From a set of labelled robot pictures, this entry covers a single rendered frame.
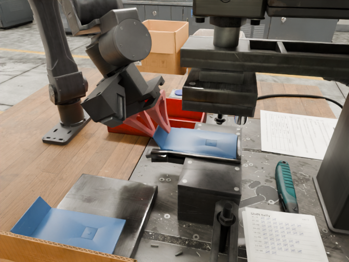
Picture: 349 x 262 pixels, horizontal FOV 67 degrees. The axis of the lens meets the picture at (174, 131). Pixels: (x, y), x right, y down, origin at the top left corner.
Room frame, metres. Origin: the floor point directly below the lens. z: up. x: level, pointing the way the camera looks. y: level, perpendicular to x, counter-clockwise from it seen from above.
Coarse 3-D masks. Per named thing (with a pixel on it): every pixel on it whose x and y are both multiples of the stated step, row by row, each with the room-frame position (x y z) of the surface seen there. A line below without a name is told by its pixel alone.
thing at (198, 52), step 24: (216, 24) 0.38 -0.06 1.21; (240, 24) 0.38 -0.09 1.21; (192, 48) 0.37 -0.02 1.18; (216, 48) 0.37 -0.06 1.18; (240, 48) 0.37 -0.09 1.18; (264, 48) 0.42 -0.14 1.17; (288, 48) 0.41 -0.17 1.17; (312, 48) 0.40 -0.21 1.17; (336, 48) 0.39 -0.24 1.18; (192, 72) 0.39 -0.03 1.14; (216, 72) 0.35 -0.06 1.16; (240, 72) 0.35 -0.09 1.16; (264, 72) 0.35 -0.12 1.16; (288, 72) 0.34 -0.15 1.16; (312, 72) 0.33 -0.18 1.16; (336, 72) 0.33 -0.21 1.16; (192, 96) 0.33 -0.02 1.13; (216, 96) 0.32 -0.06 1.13; (240, 96) 0.32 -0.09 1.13; (240, 120) 0.34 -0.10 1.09
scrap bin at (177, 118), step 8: (168, 104) 0.68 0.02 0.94; (176, 104) 0.67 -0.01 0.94; (160, 112) 0.68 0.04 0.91; (168, 112) 0.68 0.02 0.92; (176, 112) 0.67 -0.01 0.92; (184, 112) 0.67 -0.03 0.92; (192, 112) 0.66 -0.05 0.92; (200, 112) 0.66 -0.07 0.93; (152, 120) 0.57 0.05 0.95; (176, 120) 0.56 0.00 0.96; (184, 120) 0.65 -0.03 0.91; (192, 120) 0.65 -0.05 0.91; (200, 120) 0.65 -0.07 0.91; (112, 128) 0.59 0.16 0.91; (120, 128) 0.59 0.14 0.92; (128, 128) 0.58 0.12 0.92; (192, 128) 0.55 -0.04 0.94; (144, 136) 0.57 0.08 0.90
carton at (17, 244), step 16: (0, 240) 0.23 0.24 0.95; (16, 240) 0.23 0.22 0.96; (32, 240) 0.22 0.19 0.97; (0, 256) 0.24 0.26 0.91; (16, 256) 0.23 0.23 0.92; (32, 256) 0.22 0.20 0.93; (48, 256) 0.22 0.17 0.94; (64, 256) 0.21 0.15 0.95; (80, 256) 0.21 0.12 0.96; (96, 256) 0.20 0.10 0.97; (112, 256) 0.20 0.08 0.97
